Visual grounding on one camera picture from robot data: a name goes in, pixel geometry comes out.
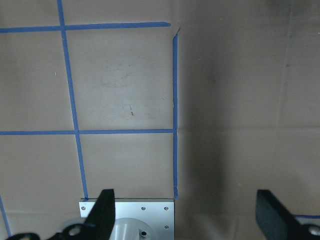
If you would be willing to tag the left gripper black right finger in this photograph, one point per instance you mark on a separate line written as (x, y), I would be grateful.
(277, 223)

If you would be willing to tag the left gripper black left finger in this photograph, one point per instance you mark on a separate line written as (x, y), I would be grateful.
(99, 223)

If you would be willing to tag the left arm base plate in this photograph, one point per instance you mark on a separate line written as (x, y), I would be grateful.
(144, 219)

